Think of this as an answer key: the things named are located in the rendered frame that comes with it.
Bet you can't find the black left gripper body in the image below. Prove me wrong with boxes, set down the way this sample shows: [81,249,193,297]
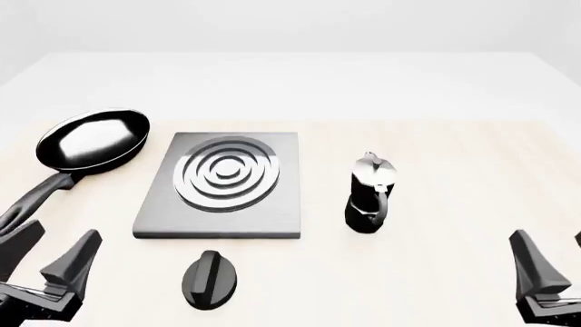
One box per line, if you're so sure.
[0,280,86,323]

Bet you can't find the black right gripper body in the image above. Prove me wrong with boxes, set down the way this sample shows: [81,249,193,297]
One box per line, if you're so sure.
[515,291,581,327]

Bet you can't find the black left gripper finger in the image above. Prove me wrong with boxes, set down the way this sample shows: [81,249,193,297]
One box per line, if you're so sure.
[0,219,47,283]
[39,229,103,302]

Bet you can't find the flat black stove plate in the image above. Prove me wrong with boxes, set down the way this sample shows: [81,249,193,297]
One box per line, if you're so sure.
[132,131,302,240]

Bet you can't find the round black stove knob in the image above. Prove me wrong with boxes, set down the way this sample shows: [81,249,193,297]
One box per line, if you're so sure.
[181,249,239,312]

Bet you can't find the black frying pan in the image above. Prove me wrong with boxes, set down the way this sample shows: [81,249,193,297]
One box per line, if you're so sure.
[0,107,152,237]

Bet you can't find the black and silver moka pot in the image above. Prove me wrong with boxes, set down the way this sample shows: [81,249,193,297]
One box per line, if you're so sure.
[343,151,399,234]

